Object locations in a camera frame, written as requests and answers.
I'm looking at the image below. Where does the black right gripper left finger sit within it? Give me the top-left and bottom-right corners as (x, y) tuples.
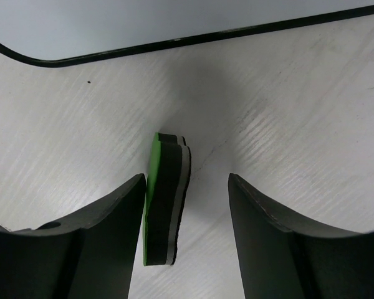
(0, 174), (146, 298)

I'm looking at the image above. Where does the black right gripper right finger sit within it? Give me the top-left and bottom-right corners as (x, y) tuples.
(228, 174), (374, 298)

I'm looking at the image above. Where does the green foam whiteboard eraser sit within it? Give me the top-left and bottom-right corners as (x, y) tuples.
(143, 132), (191, 267)

